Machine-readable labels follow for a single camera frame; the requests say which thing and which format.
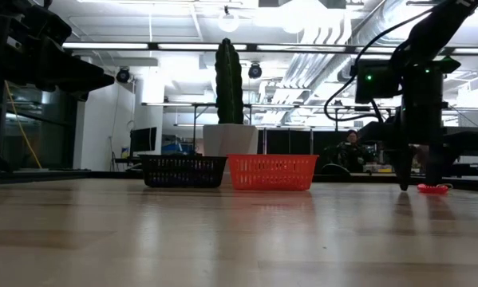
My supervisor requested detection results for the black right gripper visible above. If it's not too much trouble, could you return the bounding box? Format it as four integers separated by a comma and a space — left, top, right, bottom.
358, 71, 478, 192

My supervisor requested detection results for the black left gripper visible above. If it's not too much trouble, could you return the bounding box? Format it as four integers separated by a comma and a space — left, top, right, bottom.
6, 37, 116, 103

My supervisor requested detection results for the red spring keychain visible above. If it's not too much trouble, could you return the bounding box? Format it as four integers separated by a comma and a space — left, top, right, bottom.
417, 183, 450, 195

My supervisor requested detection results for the person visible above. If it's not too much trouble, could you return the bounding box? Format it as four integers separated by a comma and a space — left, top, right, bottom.
334, 129, 369, 173

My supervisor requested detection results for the black computer monitor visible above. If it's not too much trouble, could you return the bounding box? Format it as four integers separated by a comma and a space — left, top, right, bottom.
129, 127, 158, 153

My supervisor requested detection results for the black chair back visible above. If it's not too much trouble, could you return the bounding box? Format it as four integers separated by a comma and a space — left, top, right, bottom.
321, 163, 352, 176

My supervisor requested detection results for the black plastic mesh basket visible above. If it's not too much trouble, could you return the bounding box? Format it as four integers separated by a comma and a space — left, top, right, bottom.
137, 154, 227, 189

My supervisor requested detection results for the black partition panel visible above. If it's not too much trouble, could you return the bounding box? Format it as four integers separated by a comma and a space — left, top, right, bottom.
258, 129, 359, 156

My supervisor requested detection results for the green cactus plant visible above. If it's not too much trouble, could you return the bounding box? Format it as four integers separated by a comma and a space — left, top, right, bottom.
215, 37, 244, 125

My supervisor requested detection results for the orange plastic mesh basket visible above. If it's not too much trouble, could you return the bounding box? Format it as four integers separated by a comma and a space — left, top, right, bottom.
227, 153, 319, 191

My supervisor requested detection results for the white plant pot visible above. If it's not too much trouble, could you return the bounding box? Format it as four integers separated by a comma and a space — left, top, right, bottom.
202, 123, 259, 157

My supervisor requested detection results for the round white ceiling lamp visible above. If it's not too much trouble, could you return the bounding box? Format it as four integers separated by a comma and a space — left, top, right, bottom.
217, 10, 240, 33

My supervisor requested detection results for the black overhead light bar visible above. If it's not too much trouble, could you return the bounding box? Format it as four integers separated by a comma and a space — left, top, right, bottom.
62, 41, 478, 56

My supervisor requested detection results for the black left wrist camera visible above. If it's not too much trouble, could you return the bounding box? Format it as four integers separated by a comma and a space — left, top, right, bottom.
21, 3, 74, 47

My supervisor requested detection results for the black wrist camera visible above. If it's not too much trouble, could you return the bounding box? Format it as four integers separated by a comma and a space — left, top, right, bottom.
354, 59, 404, 105
21, 3, 74, 47

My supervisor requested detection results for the yellow hanging cable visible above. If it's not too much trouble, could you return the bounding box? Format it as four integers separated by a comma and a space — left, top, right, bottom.
5, 81, 43, 169

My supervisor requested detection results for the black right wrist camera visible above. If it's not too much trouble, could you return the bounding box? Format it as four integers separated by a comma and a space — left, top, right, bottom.
354, 59, 404, 105

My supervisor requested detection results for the black background table frame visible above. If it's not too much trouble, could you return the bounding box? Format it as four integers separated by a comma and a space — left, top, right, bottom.
142, 101, 395, 156

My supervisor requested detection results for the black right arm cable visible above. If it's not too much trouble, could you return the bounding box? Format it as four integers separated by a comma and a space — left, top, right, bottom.
323, 7, 435, 123

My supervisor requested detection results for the silver ceiling duct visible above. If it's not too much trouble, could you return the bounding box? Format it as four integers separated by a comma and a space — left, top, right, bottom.
336, 0, 437, 84

